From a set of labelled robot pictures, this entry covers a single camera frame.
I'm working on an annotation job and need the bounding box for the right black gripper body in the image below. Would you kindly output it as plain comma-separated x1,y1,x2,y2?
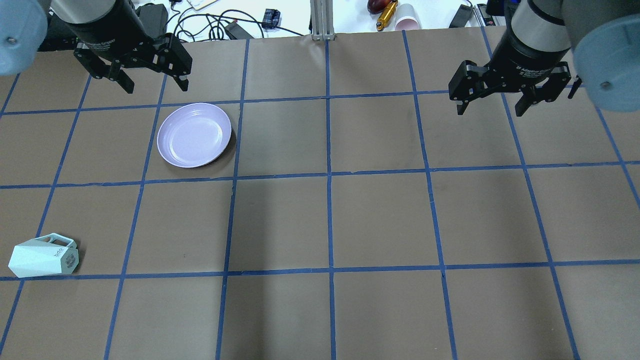
448,0,571,101

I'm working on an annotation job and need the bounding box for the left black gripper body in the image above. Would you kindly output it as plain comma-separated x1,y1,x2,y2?
51,0,193,76

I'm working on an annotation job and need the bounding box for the mint green faceted cup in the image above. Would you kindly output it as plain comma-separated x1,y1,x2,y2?
7,233,80,278

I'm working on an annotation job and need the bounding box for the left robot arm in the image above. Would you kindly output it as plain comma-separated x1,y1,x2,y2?
0,0,193,94

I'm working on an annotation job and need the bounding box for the lavender plate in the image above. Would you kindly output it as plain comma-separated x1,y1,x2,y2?
156,102,233,169

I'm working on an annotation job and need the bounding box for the pink paper cup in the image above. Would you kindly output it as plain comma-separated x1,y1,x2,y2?
393,3,422,31

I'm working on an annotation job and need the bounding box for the black power adapter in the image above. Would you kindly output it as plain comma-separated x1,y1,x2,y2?
223,22,254,40

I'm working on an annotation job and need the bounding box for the small dark blue box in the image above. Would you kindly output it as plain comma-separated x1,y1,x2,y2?
261,8,281,30

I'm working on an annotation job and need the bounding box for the gold metal cylinder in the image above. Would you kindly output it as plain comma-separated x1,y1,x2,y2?
375,0,398,32

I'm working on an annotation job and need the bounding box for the black cable bundle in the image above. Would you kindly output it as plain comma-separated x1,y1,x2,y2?
165,0,306,43

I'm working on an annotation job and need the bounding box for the aluminium frame post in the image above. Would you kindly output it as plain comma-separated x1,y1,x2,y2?
310,0,336,42

